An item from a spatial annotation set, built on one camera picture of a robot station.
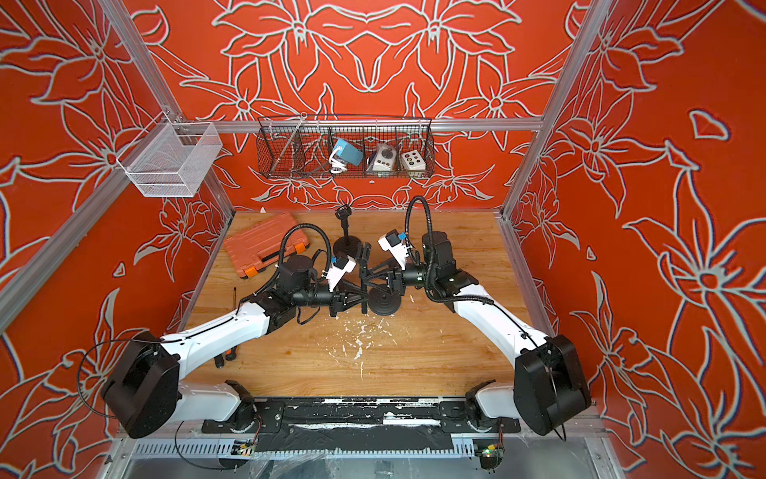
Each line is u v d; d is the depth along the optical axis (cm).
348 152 86
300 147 99
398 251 66
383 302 92
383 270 67
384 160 91
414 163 94
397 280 65
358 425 73
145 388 41
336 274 68
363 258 67
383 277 66
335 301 67
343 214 93
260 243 104
